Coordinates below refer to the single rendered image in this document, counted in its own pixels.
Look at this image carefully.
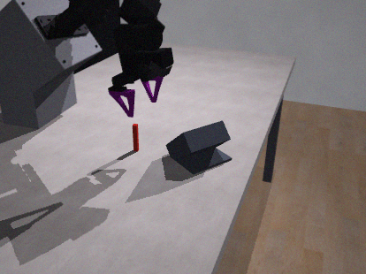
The red peg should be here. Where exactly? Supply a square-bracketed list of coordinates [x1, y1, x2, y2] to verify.
[133, 124, 139, 152]

